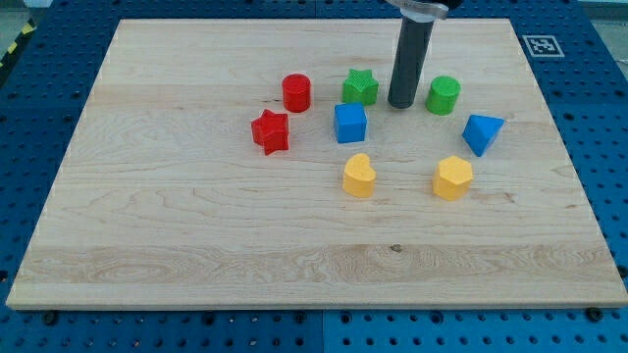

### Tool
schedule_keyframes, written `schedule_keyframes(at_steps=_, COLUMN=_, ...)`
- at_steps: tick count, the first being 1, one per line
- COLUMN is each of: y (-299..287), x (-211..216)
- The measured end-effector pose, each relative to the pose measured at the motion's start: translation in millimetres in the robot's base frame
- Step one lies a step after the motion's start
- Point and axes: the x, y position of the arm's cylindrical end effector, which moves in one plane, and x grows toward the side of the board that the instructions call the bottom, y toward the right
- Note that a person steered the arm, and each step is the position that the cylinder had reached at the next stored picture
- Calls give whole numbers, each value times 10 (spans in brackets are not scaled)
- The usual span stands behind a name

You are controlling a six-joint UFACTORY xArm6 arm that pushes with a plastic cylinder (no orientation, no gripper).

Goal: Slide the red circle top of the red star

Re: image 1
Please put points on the green star block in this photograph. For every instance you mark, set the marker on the green star block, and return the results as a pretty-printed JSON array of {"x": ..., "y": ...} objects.
[{"x": 360, "y": 86}]

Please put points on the blue triangular prism block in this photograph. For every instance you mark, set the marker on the blue triangular prism block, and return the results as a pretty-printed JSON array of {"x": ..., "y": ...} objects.
[{"x": 481, "y": 132}]

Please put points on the green cylinder block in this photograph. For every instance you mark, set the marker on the green cylinder block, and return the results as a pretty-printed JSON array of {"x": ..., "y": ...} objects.
[{"x": 442, "y": 96}]

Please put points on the silver tool mount clamp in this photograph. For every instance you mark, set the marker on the silver tool mount clamp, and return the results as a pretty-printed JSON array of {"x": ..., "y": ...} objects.
[{"x": 421, "y": 11}]

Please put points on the red star block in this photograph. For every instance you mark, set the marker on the red star block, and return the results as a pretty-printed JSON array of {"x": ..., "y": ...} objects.
[{"x": 271, "y": 131}]

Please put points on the white fiducial marker tag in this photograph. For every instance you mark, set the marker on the white fiducial marker tag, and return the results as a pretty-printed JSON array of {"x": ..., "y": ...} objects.
[{"x": 543, "y": 46}]

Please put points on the red cylinder block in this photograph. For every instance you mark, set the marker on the red cylinder block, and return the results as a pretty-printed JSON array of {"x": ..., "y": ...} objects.
[{"x": 296, "y": 90}]

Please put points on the black bolt front left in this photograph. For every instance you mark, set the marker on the black bolt front left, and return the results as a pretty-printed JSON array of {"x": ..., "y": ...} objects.
[{"x": 49, "y": 318}]

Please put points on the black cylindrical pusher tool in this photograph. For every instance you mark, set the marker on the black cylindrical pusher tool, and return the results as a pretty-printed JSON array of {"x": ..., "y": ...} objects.
[{"x": 411, "y": 51}]

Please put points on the blue cube block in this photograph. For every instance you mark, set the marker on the blue cube block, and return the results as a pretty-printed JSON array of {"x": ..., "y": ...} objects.
[{"x": 350, "y": 122}]

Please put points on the light wooden board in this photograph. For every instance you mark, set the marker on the light wooden board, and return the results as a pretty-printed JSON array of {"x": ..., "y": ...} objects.
[{"x": 163, "y": 201}]

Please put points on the yellow heart block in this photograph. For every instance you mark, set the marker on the yellow heart block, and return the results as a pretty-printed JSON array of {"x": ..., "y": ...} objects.
[{"x": 358, "y": 176}]

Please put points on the yellow hexagon block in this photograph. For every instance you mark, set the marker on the yellow hexagon block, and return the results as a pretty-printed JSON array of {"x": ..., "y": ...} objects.
[{"x": 452, "y": 178}]

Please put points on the black bolt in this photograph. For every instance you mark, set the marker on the black bolt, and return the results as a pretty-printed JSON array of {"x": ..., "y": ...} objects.
[
  {"x": 49, "y": 318},
  {"x": 594, "y": 314}
]

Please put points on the black bolt front right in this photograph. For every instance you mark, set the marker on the black bolt front right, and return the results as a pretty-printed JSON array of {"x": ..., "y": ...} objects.
[{"x": 594, "y": 314}]

